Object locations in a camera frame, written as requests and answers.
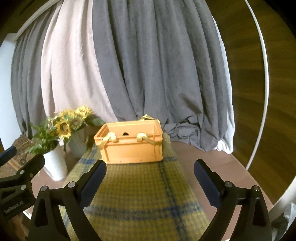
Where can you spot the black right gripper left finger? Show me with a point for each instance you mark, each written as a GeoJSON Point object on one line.
{"type": "Point", "coordinates": [47, 222]}

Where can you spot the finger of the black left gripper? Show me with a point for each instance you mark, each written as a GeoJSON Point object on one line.
{"type": "Point", "coordinates": [7, 155]}
{"type": "Point", "coordinates": [32, 168]}

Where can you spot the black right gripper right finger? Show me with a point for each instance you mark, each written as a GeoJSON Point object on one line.
{"type": "Point", "coordinates": [253, 222]}

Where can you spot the white hoop stand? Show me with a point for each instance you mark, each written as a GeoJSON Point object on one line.
{"type": "Point", "coordinates": [289, 194]}

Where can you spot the white round vase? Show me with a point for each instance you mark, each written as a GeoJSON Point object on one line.
{"type": "Point", "coordinates": [55, 164]}

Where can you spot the green leafy plant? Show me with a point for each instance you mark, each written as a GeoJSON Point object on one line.
{"type": "Point", "coordinates": [46, 138]}

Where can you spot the grey glass vase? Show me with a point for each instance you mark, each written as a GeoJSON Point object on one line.
{"type": "Point", "coordinates": [78, 143]}

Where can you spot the yellow sunflower bouquet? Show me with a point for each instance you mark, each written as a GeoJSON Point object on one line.
{"type": "Point", "coordinates": [67, 122]}

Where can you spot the yellow blue plaid mat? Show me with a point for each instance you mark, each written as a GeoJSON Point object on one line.
{"type": "Point", "coordinates": [148, 201]}

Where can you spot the white sheer curtain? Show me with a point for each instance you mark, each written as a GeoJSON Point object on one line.
{"type": "Point", "coordinates": [70, 76]}

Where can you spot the orange plastic storage box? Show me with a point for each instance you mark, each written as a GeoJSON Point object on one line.
{"type": "Point", "coordinates": [132, 153]}

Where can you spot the grey curtain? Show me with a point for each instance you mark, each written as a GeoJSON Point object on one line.
{"type": "Point", "coordinates": [161, 58]}

